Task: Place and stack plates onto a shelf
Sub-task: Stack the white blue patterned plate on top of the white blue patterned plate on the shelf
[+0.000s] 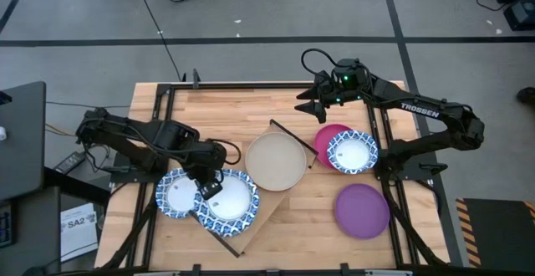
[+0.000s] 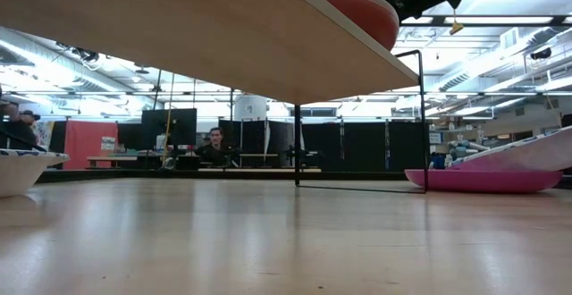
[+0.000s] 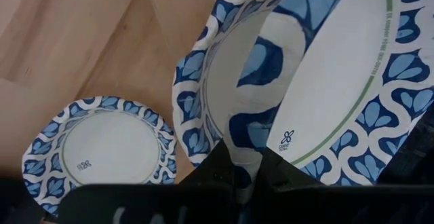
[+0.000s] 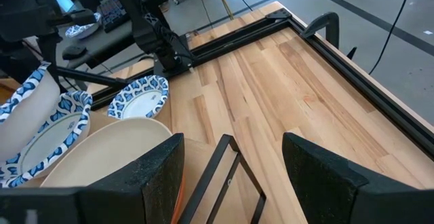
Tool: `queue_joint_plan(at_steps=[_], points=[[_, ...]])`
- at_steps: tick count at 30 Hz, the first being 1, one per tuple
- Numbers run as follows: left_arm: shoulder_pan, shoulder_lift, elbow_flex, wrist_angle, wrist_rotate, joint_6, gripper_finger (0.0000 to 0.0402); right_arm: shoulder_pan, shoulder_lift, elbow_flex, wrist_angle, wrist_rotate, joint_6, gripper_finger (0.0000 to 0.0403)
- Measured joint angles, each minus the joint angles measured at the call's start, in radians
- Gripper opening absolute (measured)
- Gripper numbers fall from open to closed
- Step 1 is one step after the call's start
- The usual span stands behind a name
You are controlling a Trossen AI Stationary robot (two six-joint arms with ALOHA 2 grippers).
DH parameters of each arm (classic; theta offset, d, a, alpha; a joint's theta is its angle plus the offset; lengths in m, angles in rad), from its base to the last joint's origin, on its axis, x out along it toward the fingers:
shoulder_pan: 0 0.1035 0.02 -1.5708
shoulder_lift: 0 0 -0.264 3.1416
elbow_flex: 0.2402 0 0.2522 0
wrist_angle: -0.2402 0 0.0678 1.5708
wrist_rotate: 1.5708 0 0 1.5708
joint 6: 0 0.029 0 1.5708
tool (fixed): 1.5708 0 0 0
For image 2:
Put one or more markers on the pink plastic plate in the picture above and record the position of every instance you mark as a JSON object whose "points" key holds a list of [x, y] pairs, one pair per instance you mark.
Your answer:
{"points": [[482, 181]]}

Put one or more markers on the blue patterned paper plate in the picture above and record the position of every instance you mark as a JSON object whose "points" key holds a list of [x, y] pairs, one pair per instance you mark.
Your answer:
{"points": [[527, 154], [22, 174]]}

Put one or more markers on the black partition wall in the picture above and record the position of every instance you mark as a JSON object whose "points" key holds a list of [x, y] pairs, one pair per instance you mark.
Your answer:
{"points": [[366, 145]]}

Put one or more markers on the black ceiling camera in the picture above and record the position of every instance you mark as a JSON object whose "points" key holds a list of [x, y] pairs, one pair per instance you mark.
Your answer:
{"points": [[541, 53]]}

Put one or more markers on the wooden shelf with black legs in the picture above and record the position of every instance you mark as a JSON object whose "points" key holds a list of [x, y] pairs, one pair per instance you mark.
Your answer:
{"points": [[201, 27]]}

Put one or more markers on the red partition panel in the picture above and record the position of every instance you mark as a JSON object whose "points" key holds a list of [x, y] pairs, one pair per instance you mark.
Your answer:
{"points": [[85, 138]]}

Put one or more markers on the colourful poster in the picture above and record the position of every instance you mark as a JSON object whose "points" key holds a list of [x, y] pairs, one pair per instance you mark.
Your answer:
{"points": [[44, 134]]}

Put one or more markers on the yellow hanging pendant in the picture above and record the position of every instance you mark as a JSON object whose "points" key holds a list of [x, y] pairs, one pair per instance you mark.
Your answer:
{"points": [[456, 28]]}

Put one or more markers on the seated person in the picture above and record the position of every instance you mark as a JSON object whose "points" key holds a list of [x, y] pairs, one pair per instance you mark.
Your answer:
{"points": [[216, 145]]}

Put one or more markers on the wooden bench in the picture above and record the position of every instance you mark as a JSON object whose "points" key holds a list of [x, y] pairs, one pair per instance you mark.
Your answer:
{"points": [[111, 157]]}

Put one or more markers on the black metal table frame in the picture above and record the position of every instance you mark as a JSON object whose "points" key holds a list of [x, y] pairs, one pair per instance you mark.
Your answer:
{"points": [[201, 175]]}

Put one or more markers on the orange bowl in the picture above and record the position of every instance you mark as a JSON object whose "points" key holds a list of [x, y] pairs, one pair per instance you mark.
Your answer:
{"points": [[366, 18]]}

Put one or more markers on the person with cap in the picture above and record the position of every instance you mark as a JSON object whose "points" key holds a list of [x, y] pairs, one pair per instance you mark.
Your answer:
{"points": [[18, 127]]}

